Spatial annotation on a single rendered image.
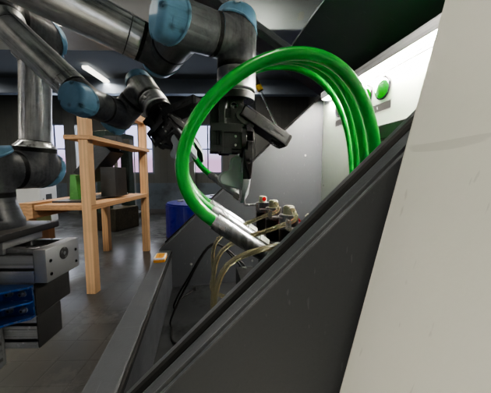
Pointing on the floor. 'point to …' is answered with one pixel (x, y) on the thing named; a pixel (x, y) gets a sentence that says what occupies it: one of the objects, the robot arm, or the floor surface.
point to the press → (121, 216)
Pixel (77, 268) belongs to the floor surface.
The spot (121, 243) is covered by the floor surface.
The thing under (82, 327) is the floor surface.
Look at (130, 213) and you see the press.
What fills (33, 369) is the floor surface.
